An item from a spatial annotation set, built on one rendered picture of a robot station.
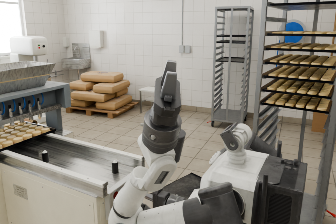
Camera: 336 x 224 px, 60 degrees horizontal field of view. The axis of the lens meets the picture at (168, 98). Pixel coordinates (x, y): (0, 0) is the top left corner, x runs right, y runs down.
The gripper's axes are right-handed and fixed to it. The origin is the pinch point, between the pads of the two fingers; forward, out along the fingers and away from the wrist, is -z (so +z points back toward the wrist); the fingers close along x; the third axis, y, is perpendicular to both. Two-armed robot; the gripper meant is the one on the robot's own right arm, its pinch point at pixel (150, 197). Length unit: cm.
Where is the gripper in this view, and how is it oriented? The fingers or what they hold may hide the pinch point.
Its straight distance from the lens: 146.2
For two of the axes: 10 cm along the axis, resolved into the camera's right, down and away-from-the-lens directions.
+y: 4.9, -2.1, 8.5
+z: 8.7, 1.1, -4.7
